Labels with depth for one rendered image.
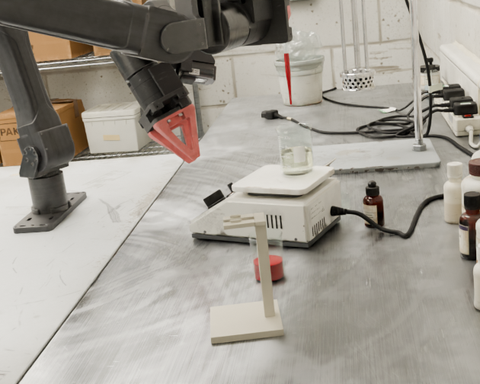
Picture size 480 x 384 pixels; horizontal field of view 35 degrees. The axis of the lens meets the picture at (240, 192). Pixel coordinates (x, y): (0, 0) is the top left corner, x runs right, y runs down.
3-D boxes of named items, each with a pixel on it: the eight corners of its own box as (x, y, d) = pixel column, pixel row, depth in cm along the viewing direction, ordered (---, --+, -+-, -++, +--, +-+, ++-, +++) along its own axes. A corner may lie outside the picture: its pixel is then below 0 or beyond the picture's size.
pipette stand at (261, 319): (211, 344, 84) (196, 233, 81) (210, 312, 92) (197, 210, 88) (283, 335, 84) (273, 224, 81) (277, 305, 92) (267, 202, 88)
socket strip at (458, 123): (456, 137, 161) (455, 116, 160) (433, 103, 199) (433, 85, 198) (483, 135, 160) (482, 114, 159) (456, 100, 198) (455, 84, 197)
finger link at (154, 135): (207, 154, 123) (176, 104, 123) (219, 144, 116) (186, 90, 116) (171, 174, 120) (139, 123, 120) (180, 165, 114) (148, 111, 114)
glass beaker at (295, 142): (324, 174, 114) (319, 120, 112) (296, 183, 111) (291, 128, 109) (297, 168, 119) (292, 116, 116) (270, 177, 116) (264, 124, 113)
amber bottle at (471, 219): (487, 251, 101) (486, 189, 99) (487, 260, 98) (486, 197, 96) (459, 251, 102) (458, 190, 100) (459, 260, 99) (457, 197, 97)
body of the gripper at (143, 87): (177, 113, 124) (154, 74, 124) (192, 95, 114) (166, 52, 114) (143, 132, 122) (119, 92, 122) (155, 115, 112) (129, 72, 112)
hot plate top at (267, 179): (228, 191, 112) (228, 186, 112) (266, 169, 122) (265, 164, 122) (304, 195, 106) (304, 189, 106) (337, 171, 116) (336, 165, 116)
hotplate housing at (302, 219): (189, 240, 118) (182, 190, 115) (231, 212, 128) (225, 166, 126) (324, 252, 107) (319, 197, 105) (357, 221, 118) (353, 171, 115)
